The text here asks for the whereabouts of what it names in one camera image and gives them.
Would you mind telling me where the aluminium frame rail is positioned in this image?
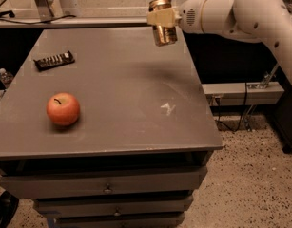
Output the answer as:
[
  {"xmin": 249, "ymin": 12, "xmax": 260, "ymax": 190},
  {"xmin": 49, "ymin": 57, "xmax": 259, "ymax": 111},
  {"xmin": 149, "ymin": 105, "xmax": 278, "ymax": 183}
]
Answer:
[{"xmin": 0, "ymin": 16, "xmax": 148, "ymax": 29}]

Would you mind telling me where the black cable on rail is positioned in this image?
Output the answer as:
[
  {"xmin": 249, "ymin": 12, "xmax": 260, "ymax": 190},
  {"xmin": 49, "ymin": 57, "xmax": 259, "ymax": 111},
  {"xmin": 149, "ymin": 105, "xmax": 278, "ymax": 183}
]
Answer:
[{"xmin": 0, "ymin": 9, "xmax": 77, "ymax": 25}]

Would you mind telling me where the red apple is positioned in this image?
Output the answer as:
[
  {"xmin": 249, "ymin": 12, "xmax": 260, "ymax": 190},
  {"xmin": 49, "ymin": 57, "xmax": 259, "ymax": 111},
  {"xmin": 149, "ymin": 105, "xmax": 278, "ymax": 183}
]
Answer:
[{"xmin": 46, "ymin": 92, "xmax": 80, "ymax": 126}]

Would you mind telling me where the clear water bottle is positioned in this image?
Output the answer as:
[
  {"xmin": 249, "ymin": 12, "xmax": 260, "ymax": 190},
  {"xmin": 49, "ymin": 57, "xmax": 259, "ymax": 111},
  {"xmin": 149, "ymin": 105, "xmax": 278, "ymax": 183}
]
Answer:
[{"xmin": 0, "ymin": 68, "xmax": 14, "ymax": 88}]

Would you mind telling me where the grey drawer cabinet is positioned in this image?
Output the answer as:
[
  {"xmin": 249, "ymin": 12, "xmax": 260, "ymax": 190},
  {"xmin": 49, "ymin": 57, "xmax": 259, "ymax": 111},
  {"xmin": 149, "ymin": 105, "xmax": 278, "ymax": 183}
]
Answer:
[{"xmin": 0, "ymin": 27, "xmax": 222, "ymax": 228}]

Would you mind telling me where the black object bottom left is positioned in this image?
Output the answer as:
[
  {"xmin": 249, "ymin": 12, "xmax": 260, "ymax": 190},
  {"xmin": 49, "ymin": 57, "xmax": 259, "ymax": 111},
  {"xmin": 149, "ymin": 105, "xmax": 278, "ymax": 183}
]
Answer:
[{"xmin": 0, "ymin": 191, "xmax": 19, "ymax": 228}]

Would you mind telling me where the black snack bar package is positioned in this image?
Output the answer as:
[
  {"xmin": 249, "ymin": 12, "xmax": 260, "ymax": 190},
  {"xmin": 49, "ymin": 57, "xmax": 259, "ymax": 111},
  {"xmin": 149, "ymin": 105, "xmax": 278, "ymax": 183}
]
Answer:
[{"xmin": 34, "ymin": 51, "xmax": 75, "ymax": 71}]

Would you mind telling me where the black floor cable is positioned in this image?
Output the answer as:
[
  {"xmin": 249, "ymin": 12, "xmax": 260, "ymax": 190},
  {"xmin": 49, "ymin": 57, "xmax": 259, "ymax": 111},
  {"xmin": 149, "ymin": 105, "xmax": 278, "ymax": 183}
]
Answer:
[{"xmin": 215, "ymin": 83, "xmax": 254, "ymax": 133}]

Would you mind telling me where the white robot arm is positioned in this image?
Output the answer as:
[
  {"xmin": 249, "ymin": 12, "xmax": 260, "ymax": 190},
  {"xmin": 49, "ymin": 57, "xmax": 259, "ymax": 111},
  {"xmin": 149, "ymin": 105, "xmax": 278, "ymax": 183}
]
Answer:
[{"xmin": 147, "ymin": 0, "xmax": 292, "ymax": 85}]

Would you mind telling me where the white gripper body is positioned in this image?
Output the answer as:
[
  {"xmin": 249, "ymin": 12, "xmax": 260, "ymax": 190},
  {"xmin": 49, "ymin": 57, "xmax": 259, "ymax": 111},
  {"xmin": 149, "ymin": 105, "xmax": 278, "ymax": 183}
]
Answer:
[{"xmin": 179, "ymin": 0, "xmax": 204, "ymax": 34}]

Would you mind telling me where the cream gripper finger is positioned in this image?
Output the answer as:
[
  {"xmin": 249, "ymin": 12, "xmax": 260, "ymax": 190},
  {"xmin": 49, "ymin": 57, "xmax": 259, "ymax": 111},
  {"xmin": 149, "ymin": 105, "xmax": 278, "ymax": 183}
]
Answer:
[{"xmin": 146, "ymin": 8, "xmax": 182, "ymax": 28}]

